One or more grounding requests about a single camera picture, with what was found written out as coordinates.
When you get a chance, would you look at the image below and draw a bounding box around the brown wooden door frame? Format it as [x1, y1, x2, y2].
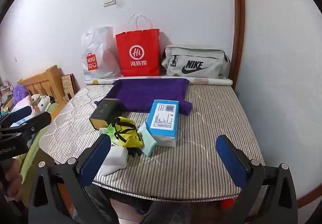
[229, 0, 246, 91]

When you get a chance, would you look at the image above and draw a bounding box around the purple plush toy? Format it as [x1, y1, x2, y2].
[12, 84, 29, 104]

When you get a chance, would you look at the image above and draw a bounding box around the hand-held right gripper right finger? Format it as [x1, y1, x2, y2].
[216, 135, 306, 224]

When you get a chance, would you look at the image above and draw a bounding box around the person's left forearm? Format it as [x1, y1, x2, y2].
[0, 194, 26, 224]

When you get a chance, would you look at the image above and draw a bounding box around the dark green tin box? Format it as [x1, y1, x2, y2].
[89, 98, 121, 131]

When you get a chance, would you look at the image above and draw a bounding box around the brown patterned book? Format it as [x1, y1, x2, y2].
[61, 73, 75, 101]

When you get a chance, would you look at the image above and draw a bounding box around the rolled printed paper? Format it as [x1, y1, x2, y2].
[84, 76, 232, 86]

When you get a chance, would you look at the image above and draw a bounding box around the white plastic shopping bag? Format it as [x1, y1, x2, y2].
[81, 26, 122, 81]

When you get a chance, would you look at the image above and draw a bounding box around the purple towel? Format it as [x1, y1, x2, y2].
[94, 78, 193, 116]

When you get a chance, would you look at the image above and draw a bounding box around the white sponge block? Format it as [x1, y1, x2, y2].
[104, 146, 128, 168]

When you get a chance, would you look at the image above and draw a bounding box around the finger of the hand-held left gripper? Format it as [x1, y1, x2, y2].
[0, 106, 33, 127]
[11, 112, 52, 136]

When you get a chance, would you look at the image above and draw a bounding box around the blue tissue box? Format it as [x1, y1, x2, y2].
[146, 100, 180, 148]

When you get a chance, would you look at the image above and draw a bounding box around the green bedsheet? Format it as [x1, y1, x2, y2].
[20, 123, 53, 182]

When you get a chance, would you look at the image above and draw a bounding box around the green tissue pack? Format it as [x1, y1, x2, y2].
[99, 123, 119, 144]

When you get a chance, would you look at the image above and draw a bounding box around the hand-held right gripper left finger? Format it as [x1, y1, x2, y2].
[28, 134, 119, 224]

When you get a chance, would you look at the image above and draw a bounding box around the red paper shopping bag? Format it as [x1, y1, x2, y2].
[115, 13, 161, 77]

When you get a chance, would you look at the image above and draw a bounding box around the yellow mesh pouch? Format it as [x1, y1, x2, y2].
[111, 116, 144, 150]

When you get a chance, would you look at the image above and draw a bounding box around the mint green sock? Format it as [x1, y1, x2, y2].
[138, 121, 158, 158]

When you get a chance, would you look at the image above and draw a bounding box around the grey striped mattress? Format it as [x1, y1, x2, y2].
[39, 77, 264, 202]

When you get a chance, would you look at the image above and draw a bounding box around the white spotted plush toy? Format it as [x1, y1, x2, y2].
[30, 93, 52, 114]

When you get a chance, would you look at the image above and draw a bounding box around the grey zipped bag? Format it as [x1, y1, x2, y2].
[161, 44, 231, 79]

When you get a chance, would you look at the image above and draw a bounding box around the person's left hand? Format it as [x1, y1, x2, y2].
[0, 157, 24, 198]

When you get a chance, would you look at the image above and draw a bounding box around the wooden headboard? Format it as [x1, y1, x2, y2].
[17, 65, 66, 114]

